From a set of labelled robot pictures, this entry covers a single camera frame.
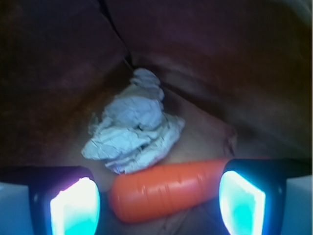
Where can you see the crumpled white paper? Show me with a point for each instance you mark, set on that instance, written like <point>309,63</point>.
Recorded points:
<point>134,132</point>

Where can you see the brown paper bag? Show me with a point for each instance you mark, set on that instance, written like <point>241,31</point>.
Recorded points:
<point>238,71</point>

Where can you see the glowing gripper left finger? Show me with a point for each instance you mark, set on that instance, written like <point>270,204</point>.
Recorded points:
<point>51,200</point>

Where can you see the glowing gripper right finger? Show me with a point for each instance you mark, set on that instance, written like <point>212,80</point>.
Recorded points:
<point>267,197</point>

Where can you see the orange toy carrot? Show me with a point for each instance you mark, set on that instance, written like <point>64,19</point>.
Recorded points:
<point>165,189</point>

